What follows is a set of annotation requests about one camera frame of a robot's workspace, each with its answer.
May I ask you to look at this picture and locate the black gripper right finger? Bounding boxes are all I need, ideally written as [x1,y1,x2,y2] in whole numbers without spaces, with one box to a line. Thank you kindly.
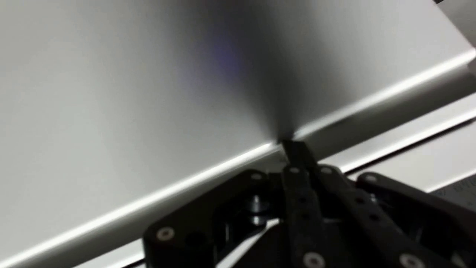
[296,141,476,268]

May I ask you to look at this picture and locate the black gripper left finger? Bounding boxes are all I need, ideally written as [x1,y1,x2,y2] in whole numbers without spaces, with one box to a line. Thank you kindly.
[141,141,329,268]

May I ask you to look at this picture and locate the beige metal drawer front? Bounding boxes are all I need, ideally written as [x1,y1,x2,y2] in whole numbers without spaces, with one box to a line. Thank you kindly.
[0,0,476,268]

